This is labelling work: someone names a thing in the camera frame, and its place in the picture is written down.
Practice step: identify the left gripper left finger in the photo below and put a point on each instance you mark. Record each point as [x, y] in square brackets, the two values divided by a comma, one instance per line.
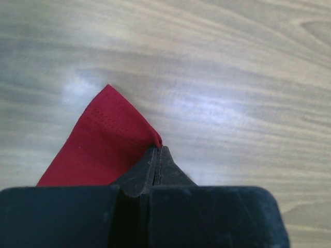
[113, 215]

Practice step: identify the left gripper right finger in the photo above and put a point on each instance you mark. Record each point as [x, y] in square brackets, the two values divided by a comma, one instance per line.
[182, 214]

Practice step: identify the red t-shirt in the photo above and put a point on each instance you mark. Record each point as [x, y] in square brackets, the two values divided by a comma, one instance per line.
[109, 138]

